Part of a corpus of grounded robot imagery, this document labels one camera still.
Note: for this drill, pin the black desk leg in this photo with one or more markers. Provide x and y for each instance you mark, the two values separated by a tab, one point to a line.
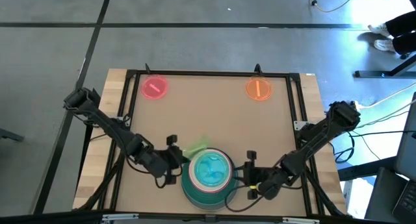
383	73

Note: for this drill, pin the person's foot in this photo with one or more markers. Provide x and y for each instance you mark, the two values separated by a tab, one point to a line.
378	29
383	44

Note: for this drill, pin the silver frame bracket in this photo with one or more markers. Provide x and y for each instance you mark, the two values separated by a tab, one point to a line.
300	220
299	125
120	119
120	217

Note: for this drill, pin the brown table mat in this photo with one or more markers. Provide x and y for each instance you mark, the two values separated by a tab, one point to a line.
211	120

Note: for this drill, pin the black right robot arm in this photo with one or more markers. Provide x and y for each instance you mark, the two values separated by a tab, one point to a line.
318	136

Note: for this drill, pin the cyan translucent plastic plate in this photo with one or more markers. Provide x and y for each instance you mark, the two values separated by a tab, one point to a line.
211	169

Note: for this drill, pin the person's leg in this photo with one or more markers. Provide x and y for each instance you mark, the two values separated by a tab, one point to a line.
404	43
401	22

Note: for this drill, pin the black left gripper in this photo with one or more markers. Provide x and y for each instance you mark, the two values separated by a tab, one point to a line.
171	162

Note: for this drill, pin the teal bowl with lid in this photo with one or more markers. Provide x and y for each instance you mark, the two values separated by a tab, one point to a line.
204	201

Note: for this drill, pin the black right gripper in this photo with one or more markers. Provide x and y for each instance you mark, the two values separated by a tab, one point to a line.
252	178

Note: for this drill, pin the white plastic plate pink rim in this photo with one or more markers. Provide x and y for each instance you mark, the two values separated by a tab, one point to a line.
192	181

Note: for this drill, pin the black aluminium table frame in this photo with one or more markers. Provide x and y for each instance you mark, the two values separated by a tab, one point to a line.
211	73

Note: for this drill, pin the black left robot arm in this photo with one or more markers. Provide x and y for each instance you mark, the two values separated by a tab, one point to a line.
110	125

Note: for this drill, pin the light green translucent plastic plate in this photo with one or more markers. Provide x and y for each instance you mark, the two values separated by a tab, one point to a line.
197	144

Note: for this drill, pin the red translucent plastic plate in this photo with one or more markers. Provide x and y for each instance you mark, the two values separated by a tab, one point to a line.
155	87

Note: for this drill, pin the orange translucent plastic plate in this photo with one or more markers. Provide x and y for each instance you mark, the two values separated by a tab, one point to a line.
258	88

